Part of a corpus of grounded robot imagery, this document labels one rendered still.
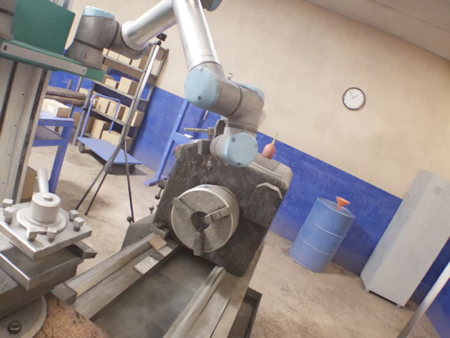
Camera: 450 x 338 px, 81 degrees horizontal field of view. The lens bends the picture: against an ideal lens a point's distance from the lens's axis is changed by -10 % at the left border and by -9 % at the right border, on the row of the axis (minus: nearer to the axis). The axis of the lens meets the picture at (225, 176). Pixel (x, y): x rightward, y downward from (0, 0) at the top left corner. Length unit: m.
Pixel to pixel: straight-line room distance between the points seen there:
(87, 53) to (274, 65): 3.48
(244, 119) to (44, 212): 0.52
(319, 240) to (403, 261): 1.22
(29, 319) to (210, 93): 0.64
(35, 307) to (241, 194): 0.85
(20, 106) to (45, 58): 0.39
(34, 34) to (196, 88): 1.01
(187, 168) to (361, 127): 3.56
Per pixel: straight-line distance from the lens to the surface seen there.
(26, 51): 1.38
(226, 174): 1.26
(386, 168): 4.68
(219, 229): 1.10
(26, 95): 1.71
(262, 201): 1.19
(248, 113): 0.78
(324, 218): 3.94
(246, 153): 0.77
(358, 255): 4.92
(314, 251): 4.05
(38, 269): 0.72
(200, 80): 0.70
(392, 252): 4.43
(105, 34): 1.58
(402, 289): 4.69
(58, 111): 2.91
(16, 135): 1.77
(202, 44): 0.79
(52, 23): 1.60
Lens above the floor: 1.52
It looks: 13 degrees down
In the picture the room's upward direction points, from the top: 24 degrees clockwise
